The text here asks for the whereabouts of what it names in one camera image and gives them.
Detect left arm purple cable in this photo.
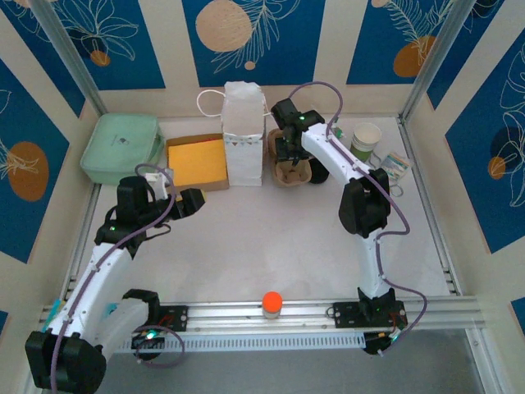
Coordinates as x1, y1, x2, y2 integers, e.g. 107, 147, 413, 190
48, 163, 185, 393

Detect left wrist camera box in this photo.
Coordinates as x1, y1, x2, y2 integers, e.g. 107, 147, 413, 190
145, 172, 176, 200

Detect sachet packet bundle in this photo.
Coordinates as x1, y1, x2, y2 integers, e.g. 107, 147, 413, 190
379, 151, 411, 181

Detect blue wet wipes packet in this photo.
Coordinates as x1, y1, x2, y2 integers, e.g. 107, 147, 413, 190
40, 299, 118, 329

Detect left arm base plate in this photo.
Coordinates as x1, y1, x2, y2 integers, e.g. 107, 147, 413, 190
139, 304, 190, 333

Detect paper cup stack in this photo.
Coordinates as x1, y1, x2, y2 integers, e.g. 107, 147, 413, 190
349, 121, 382, 161

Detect white paper bag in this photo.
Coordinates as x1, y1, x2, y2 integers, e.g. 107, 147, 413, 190
196, 80, 274, 188

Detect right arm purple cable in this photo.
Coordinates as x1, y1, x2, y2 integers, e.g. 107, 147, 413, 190
286, 81, 430, 354

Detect yellow napkin stack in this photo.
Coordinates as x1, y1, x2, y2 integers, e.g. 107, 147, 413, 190
168, 139, 228, 184

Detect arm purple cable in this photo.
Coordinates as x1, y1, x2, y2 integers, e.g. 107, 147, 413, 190
286, 81, 430, 354
48, 163, 185, 393

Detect orange capped jar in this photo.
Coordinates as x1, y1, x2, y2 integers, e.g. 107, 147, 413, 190
261, 291, 284, 320

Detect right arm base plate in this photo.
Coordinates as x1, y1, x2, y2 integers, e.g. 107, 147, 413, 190
330, 301, 409, 329

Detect aluminium frame post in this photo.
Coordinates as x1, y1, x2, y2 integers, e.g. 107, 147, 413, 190
30, 0, 110, 118
399, 0, 479, 124

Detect mint green zip pouch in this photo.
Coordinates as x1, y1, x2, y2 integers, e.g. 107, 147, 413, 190
80, 113, 167, 186

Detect black controller board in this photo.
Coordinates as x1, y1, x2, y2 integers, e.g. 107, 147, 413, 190
130, 330, 167, 350
363, 331, 405, 356

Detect metal tongs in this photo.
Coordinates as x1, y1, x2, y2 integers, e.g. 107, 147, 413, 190
368, 151, 405, 198

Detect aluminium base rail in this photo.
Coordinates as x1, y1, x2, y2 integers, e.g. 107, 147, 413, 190
34, 295, 487, 336

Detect grey slotted cable duct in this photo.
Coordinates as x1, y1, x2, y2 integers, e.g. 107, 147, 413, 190
114, 332, 366, 355

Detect brown cardboard napkin box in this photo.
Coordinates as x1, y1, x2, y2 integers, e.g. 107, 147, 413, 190
165, 133, 231, 193

